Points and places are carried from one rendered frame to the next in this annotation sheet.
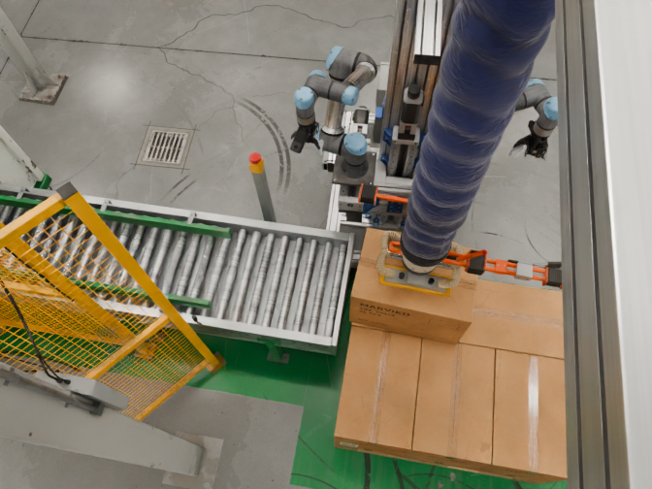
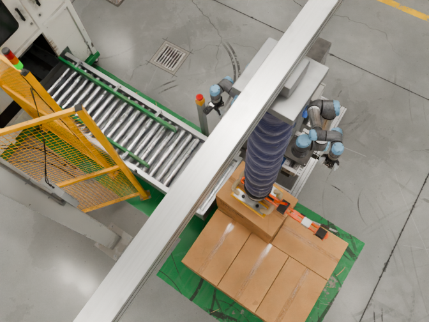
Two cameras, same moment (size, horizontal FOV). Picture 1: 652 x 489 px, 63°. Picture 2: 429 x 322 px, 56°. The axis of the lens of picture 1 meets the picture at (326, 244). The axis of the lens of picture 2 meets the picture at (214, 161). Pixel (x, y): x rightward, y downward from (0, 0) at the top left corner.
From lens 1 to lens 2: 1.14 m
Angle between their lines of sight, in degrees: 13
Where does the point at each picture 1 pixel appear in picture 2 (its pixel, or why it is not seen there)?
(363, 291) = (223, 195)
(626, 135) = (153, 220)
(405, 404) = (225, 262)
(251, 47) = (247, 8)
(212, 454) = (124, 242)
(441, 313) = (258, 225)
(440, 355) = (256, 246)
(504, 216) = (350, 181)
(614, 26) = (175, 188)
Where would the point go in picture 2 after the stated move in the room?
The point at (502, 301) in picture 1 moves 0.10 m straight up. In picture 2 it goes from (307, 231) to (309, 229)
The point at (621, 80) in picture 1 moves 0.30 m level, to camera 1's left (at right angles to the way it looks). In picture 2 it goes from (164, 205) to (86, 174)
